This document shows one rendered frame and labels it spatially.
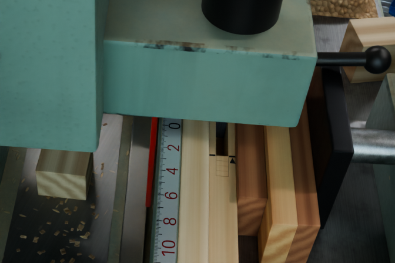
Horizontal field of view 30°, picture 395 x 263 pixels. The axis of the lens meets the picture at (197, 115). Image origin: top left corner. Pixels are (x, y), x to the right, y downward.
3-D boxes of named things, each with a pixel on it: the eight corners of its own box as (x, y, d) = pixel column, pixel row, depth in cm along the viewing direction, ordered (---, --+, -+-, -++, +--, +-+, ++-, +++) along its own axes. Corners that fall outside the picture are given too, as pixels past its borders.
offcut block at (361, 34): (350, 84, 64) (363, 46, 61) (337, 56, 67) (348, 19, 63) (394, 80, 65) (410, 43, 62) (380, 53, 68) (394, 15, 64)
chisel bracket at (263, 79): (294, 144, 52) (320, 57, 46) (96, 129, 52) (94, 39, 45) (287, 71, 57) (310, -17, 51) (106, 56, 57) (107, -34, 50)
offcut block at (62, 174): (46, 161, 68) (44, 136, 65) (93, 166, 68) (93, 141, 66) (37, 195, 65) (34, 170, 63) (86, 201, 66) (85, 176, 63)
